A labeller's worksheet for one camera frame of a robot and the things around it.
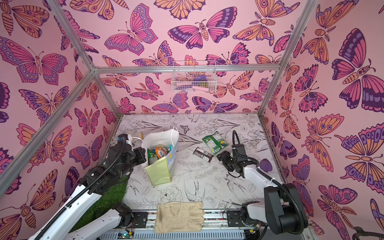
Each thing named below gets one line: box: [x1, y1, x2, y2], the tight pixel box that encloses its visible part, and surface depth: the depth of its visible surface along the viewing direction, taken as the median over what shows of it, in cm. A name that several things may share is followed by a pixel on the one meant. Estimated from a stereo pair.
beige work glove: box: [154, 201, 206, 234], surface depth 76 cm
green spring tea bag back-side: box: [202, 131, 229, 155], surface depth 102 cm
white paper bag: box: [141, 127, 179, 186], surface depth 81 cm
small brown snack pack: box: [192, 147, 214, 163], surface depth 98 cm
